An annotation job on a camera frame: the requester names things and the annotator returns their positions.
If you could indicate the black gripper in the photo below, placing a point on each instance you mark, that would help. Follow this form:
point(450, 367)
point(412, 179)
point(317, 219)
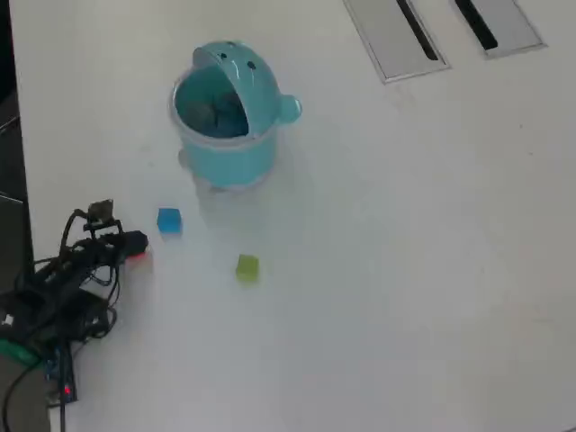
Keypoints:
point(104, 236)

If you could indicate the blue cube block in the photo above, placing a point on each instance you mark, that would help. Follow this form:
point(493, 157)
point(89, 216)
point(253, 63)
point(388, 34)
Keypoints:
point(169, 220)

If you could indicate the green cube block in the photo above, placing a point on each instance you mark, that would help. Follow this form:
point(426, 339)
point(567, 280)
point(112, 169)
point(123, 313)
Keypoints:
point(247, 267)

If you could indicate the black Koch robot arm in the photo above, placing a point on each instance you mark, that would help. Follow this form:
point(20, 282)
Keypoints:
point(54, 292)

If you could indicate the teal whale-shaped bin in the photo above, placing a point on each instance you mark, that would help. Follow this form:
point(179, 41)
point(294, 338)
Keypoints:
point(229, 153)

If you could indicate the dark gray flat panel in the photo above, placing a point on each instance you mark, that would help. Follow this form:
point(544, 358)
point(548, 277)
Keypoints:
point(13, 234)

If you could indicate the blue circuit board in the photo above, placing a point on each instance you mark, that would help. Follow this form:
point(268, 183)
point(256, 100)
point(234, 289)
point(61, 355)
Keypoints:
point(60, 373)

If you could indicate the green table clamp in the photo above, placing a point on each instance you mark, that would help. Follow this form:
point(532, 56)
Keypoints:
point(15, 353)

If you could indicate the gray slab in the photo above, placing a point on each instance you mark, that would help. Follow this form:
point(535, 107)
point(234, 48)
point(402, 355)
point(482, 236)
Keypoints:
point(24, 405)

